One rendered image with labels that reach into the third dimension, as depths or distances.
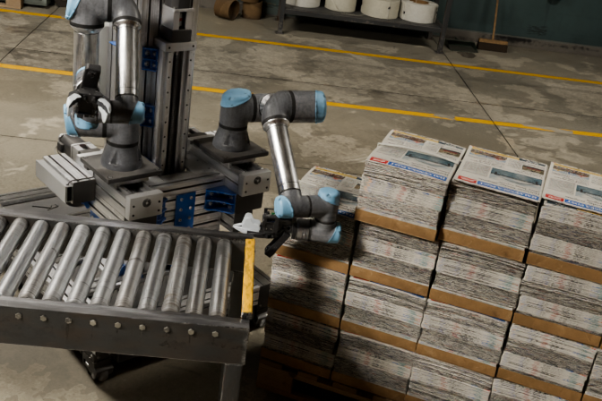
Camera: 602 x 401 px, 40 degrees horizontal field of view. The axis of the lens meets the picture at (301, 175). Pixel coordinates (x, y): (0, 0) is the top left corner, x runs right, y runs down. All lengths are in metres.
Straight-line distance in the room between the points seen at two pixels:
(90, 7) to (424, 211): 1.30
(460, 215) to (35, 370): 1.73
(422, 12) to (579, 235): 6.32
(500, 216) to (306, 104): 0.76
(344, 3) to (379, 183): 6.18
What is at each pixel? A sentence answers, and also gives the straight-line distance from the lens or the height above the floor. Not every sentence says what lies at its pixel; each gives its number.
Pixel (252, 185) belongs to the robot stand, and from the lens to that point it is 3.26.
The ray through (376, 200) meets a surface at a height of 0.93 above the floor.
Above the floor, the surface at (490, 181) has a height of 1.07.
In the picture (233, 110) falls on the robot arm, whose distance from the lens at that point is 3.26.
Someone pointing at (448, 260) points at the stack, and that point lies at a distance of 2.87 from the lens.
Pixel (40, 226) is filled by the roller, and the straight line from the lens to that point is 2.71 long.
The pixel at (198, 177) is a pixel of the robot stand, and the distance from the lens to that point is 3.28.
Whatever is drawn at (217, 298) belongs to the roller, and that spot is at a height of 0.80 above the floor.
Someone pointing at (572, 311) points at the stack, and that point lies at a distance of 2.90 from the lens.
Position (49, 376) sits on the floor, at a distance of 3.39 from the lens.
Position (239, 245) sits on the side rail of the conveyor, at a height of 0.78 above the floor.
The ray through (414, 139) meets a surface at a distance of 3.03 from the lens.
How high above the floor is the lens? 2.07
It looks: 23 degrees down
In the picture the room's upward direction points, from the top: 8 degrees clockwise
